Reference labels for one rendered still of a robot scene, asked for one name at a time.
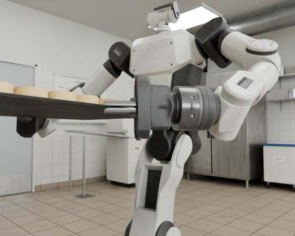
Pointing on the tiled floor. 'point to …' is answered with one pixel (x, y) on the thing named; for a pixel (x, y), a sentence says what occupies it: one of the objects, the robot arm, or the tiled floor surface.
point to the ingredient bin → (284, 163)
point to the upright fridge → (232, 145)
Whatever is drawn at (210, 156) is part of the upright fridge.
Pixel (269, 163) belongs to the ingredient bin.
